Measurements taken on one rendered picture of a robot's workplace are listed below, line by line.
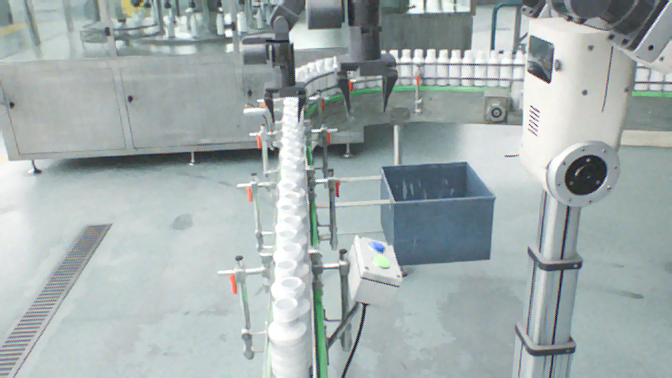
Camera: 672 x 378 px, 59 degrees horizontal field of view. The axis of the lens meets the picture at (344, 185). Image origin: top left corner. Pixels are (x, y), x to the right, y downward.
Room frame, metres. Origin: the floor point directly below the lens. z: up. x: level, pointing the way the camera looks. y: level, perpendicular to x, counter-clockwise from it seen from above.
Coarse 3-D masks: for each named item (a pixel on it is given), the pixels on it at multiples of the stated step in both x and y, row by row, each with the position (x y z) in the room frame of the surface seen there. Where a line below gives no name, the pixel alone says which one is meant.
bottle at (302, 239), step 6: (288, 216) 1.08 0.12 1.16; (294, 216) 1.08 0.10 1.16; (288, 222) 1.08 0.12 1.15; (294, 222) 1.08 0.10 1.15; (300, 222) 1.07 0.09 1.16; (282, 228) 1.07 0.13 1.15; (288, 228) 1.05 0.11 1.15; (294, 228) 1.05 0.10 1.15; (300, 228) 1.06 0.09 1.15; (300, 234) 1.06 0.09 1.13; (300, 240) 1.05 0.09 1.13; (306, 240) 1.06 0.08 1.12; (306, 246) 1.06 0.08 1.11; (306, 252) 1.06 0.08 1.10; (306, 258) 1.05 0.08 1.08
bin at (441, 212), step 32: (384, 192) 1.80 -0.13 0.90; (416, 192) 1.91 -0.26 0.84; (448, 192) 1.92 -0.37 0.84; (480, 192) 1.75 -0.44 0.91; (384, 224) 1.81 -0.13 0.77; (416, 224) 1.61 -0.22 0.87; (448, 224) 1.61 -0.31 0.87; (480, 224) 1.62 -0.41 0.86; (416, 256) 1.61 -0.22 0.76; (448, 256) 1.61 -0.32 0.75; (480, 256) 1.62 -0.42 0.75
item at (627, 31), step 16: (624, 0) 1.04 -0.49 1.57; (640, 0) 1.03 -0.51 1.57; (656, 0) 1.04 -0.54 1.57; (608, 16) 1.05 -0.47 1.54; (624, 16) 1.04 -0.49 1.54; (640, 16) 1.03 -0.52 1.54; (656, 16) 1.03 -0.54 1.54; (624, 32) 1.05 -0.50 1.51; (640, 32) 1.03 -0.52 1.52; (624, 48) 1.05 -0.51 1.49
